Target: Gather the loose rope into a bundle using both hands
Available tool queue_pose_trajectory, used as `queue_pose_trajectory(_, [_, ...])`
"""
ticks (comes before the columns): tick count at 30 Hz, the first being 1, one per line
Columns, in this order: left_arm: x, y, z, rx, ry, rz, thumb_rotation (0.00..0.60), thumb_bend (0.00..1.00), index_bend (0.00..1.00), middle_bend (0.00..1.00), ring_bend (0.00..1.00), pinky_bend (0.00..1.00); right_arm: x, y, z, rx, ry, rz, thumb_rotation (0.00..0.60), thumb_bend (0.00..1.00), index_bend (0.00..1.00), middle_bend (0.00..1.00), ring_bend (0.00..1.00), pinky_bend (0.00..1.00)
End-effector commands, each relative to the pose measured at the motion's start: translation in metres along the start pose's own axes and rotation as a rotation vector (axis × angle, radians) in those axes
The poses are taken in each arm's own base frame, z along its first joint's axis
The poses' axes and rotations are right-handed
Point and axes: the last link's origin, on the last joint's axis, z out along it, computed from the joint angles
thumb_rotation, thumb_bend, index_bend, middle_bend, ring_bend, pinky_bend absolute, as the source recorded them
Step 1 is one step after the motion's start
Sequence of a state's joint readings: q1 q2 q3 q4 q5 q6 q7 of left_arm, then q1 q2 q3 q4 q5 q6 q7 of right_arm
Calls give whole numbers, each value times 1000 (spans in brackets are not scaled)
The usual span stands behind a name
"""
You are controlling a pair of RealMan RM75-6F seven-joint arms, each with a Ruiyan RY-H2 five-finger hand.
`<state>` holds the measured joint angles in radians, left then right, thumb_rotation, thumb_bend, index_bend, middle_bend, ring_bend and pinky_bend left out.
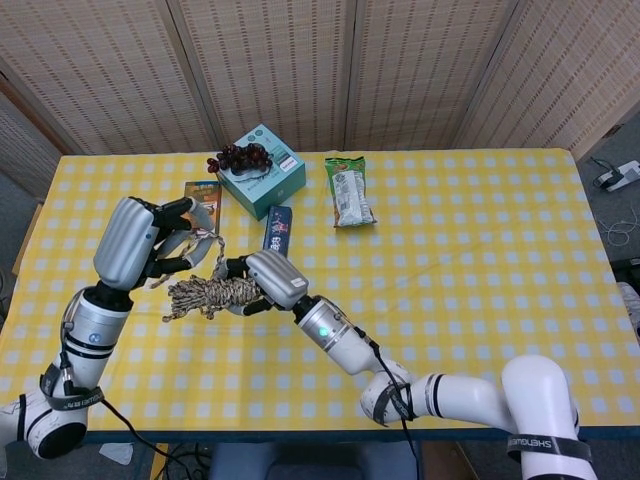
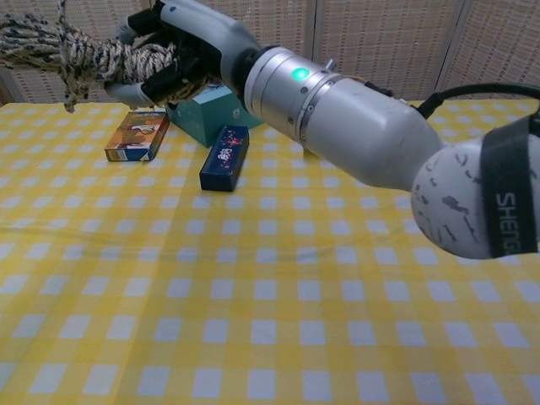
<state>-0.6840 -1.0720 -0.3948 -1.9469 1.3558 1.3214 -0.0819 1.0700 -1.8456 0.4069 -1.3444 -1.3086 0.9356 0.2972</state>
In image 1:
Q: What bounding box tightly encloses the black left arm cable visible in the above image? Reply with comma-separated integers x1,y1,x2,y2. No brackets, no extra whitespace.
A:
57,319,201,466

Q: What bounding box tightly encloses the beige speckled braided rope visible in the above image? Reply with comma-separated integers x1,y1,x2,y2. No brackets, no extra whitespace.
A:
143,227,264,325

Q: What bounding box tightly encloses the dark red grape bunch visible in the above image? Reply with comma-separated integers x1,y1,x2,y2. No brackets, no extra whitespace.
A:
206,143,274,175

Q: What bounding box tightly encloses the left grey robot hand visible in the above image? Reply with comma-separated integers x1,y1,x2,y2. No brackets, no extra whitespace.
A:
92,196,219,292

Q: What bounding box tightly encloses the yellow white checked tablecloth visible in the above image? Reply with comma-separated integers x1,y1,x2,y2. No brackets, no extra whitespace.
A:
0,147,640,436

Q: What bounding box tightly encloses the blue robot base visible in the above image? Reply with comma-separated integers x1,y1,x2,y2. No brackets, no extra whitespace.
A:
207,442,424,480

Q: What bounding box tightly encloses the green snack bag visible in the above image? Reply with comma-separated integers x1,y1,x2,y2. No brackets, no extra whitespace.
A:
324,155,378,229

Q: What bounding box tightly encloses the white power strip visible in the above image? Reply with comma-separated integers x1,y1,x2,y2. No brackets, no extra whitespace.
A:
592,158,640,193

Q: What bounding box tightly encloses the woven bamboo folding screen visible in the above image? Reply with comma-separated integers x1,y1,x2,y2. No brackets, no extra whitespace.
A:
0,0,640,161

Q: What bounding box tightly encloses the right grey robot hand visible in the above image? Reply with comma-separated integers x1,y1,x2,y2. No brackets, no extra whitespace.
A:
224,248,310,319

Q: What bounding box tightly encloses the white crumpled paper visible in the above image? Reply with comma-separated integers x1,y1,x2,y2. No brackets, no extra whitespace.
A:
98,442,134,464

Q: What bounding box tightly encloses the teal cardboard box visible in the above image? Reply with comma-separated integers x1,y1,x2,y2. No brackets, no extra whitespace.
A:
217,123,307,222

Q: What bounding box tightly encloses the dark blue long box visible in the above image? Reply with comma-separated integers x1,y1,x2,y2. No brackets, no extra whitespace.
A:
262,204,294,256

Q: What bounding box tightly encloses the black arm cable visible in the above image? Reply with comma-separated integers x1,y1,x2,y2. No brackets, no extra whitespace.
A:
354,327,426,480
57,319,201,466

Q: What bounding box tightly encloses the orange brown flat box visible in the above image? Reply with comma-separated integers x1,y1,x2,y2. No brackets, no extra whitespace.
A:
183,180,223,236

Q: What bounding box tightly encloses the white grey shoe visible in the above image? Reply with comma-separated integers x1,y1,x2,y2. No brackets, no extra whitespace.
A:
615,282,640,341

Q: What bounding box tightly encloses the thin white cable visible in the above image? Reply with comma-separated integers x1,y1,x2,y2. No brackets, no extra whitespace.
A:
602,199,640,246

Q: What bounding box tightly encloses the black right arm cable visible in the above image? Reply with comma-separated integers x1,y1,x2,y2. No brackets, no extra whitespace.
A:
354,327,426,480

